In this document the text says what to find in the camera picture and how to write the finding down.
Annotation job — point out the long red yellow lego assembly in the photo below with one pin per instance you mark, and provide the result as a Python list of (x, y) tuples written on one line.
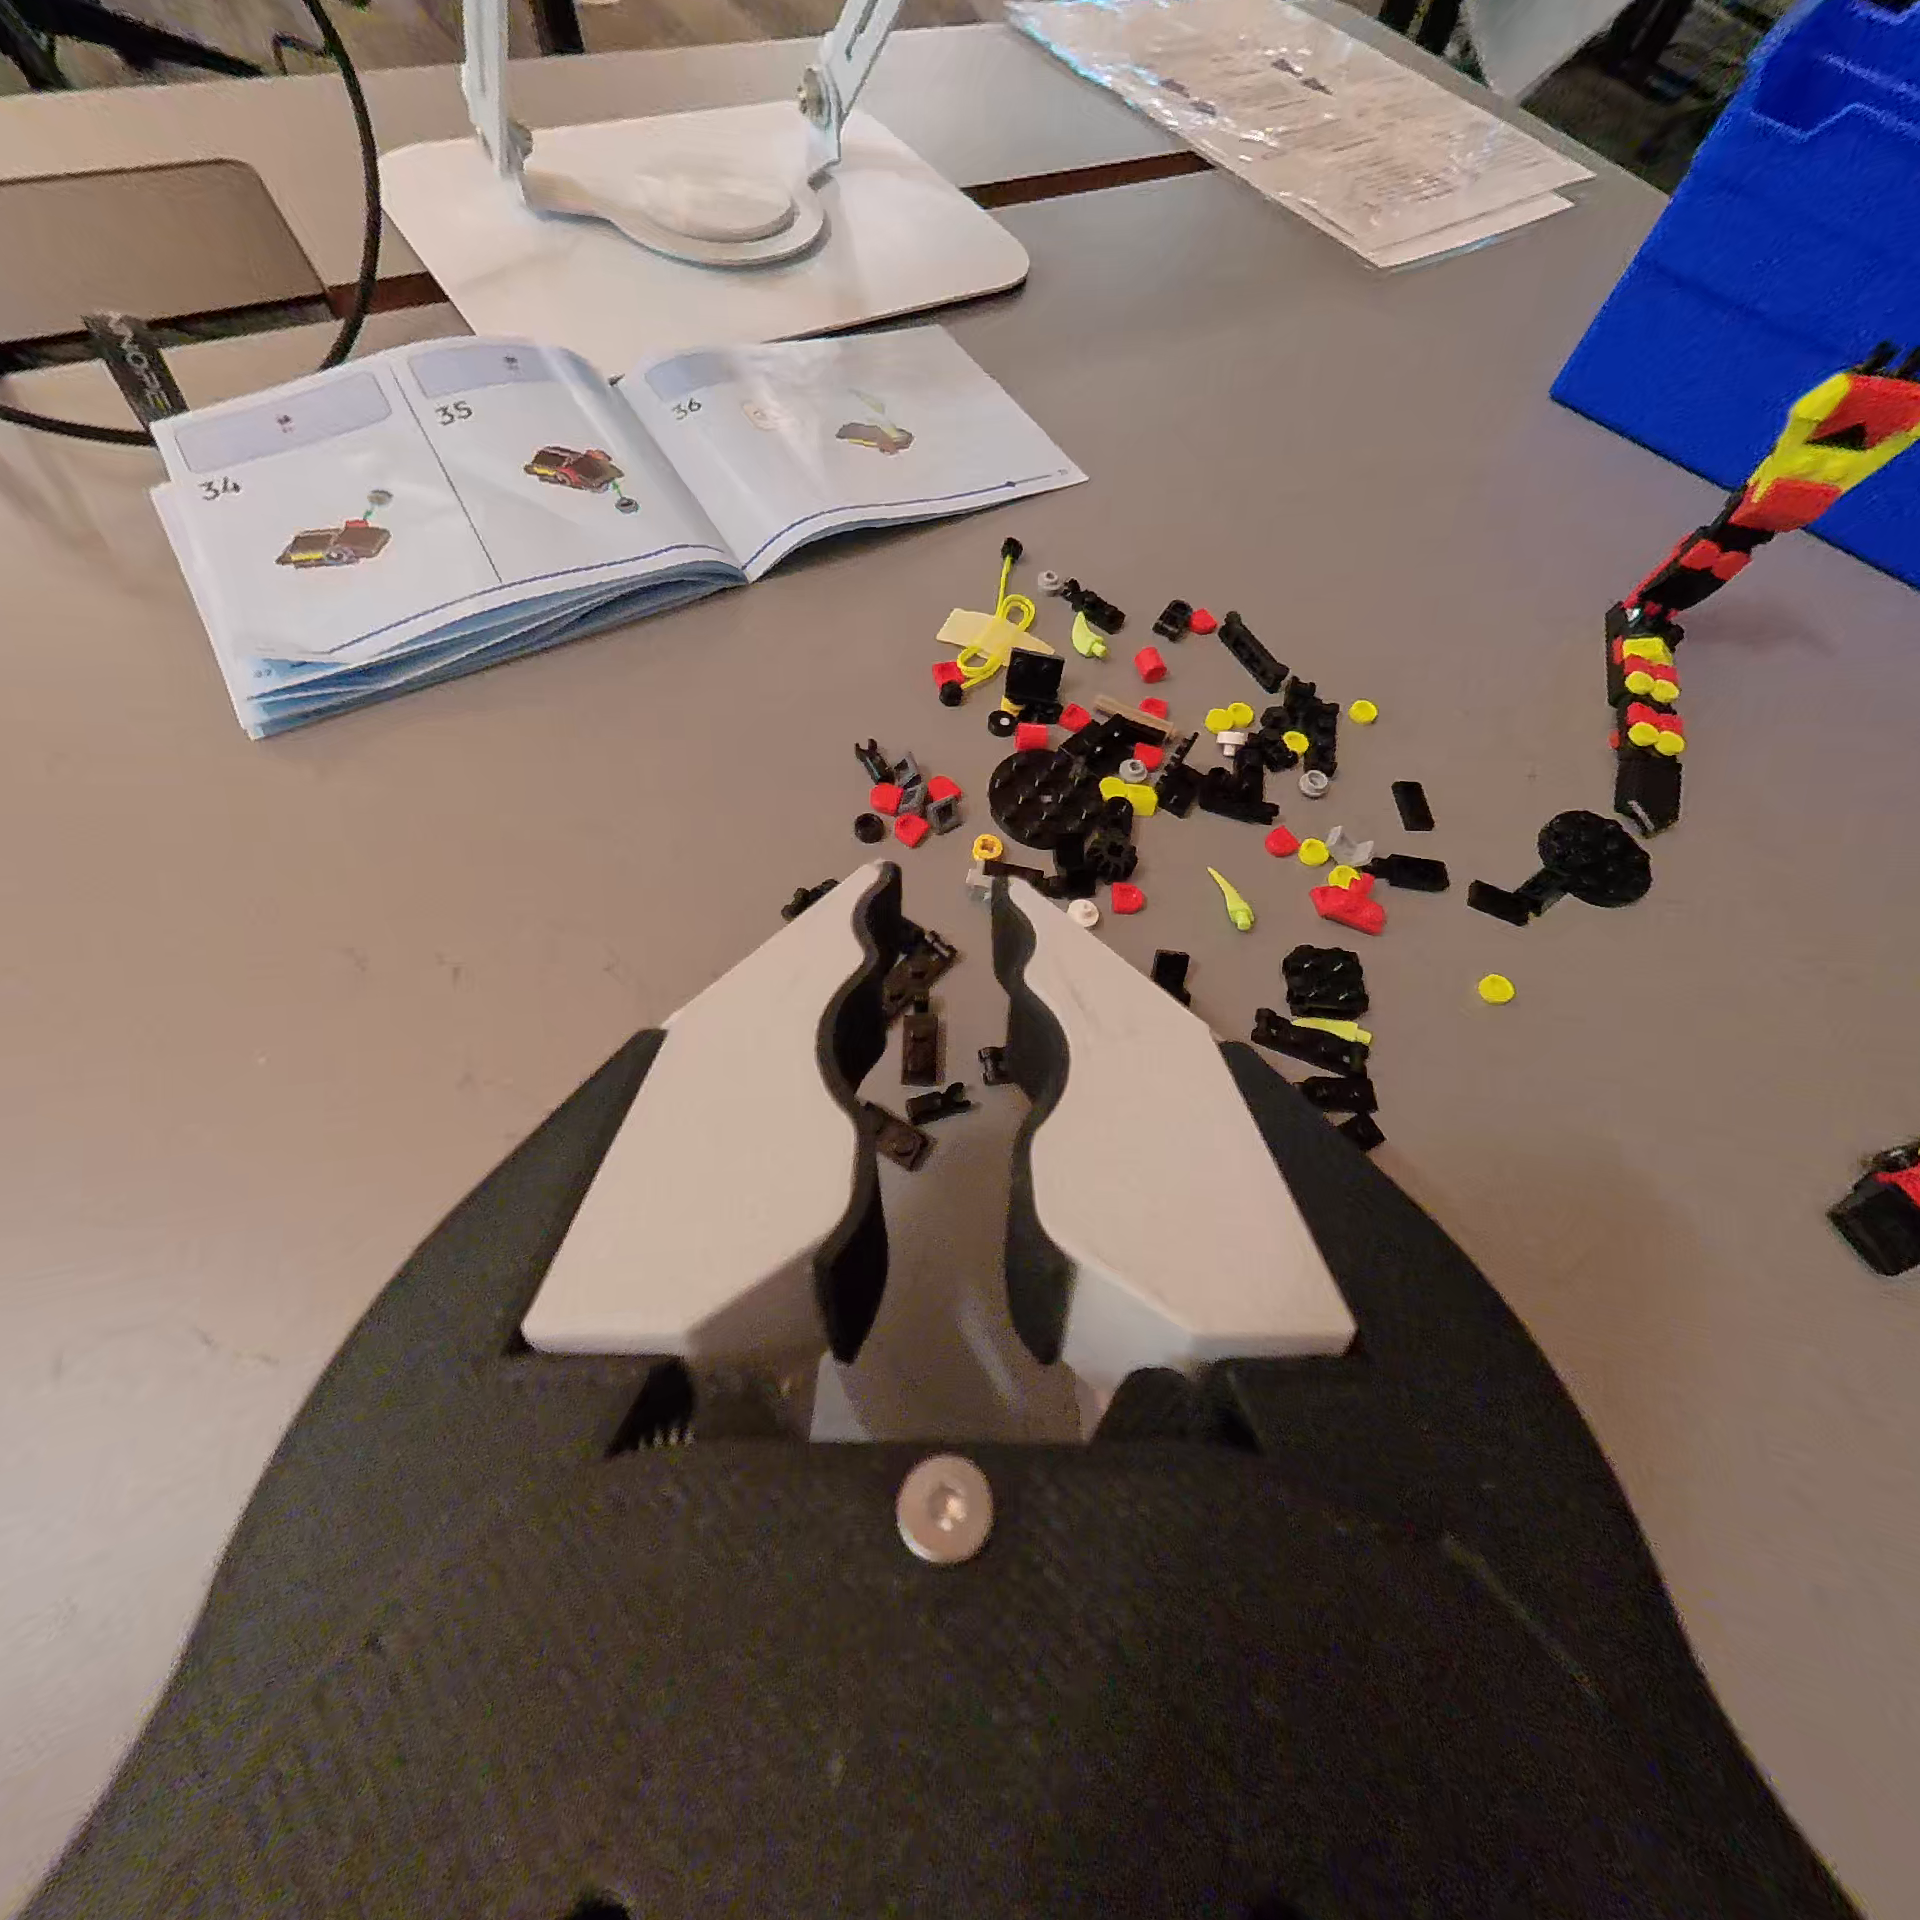
[(1647, 734)]

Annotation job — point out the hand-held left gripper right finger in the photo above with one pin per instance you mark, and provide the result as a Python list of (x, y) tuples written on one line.
[(1170, 1186)]

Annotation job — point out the open lego instruction booklet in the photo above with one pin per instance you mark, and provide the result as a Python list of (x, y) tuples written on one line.
[(493, 495)]

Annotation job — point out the printed paper sheet in plastic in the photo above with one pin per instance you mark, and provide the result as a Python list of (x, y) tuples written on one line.
[(1348, 136)]

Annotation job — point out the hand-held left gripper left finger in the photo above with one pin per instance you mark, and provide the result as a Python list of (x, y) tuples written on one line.
[(705, 1186)]

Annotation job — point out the blue plastic bin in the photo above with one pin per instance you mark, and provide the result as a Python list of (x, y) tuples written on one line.
[(1770, 300)]

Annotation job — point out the black round lego plate assembly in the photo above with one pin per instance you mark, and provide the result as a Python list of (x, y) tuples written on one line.
[(1593, 858)]

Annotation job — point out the brown chair back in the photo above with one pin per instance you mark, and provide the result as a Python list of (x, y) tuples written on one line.
[(149, 242)]

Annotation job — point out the small black red lego assembly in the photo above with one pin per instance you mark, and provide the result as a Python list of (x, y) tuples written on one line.
[(1882, 1214)]

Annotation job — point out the pile of loose lego pieces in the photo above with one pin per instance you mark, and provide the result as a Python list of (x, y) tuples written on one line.
[(1050, 787)]

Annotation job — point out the white stand with flat base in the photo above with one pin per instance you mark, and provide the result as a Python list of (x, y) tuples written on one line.
[(720, 284)]

